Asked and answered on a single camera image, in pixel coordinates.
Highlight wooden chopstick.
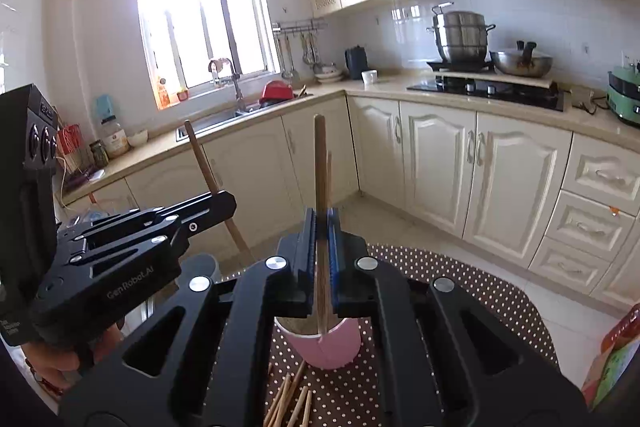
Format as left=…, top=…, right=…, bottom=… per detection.
left=286, top=386, right=308, bottom=427
left=314, top=114, right=331, bottom=335
left=183, top=119, right=250, bottom=255
left=262, top=374, right=291, bottom=427
left=273, top=361, right=306, bottom=426
left=300, top=390, right=312, bottom=427

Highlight kitchen faucet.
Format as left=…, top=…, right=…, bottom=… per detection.
left=208, top=57, right=247, bottom=113

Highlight person left hand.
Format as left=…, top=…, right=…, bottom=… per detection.
left=21, top=324, right=122, bottom=400

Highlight small dark jar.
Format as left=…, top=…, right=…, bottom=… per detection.
left=89, top=140, right=110, bottom=169

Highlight brown polka dot tablecloth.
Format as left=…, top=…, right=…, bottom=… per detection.
left=264, top=245, right=561, bottom=426

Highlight large glass jar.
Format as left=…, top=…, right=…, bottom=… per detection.
left=101, top=115, right=130, bottom=159

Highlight white bowl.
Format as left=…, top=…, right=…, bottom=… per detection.
left=128, top=129, right=149, bottom=147

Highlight pink cylindrical cup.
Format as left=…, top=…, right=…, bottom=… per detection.
left=274, top=319, right=361, bottom=371

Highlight steel sink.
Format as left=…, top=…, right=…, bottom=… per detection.
left=191, top=94, right=312, bottom=138

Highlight colourful carton box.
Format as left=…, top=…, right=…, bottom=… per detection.
left=582, top=303, right=639, bottom=411

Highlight red dish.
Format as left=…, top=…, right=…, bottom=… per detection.
left=259, top=80, right=295, bottom=106

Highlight stacked white bowls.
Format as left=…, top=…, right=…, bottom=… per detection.
left=314, top=65, right=343, bottom=83

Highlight window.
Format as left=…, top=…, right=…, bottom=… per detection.
left=137, top=0, right=277, bottom=109

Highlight white mug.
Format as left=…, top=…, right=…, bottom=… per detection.
left=361, top=69, right=378, bottom=86

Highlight black electric kettle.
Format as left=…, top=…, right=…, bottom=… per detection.
left=344, top=46, right=369, bottom=80

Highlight black gas stove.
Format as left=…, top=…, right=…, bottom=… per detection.
left=408, top=62, right=564, bottom=112

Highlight steel wok with lid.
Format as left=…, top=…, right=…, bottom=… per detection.
left=490, top=40, right=553, bottom=79

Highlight steel stacked steamer pot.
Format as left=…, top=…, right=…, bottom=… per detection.
left=431, top=2, right=496, bottom=64

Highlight green electric cooker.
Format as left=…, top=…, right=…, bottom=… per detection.
left=608, top=66, right=640, bottom=127

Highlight utensil rail with ladles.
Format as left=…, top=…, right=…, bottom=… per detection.
left=271, top=18, right=326, bottom=81

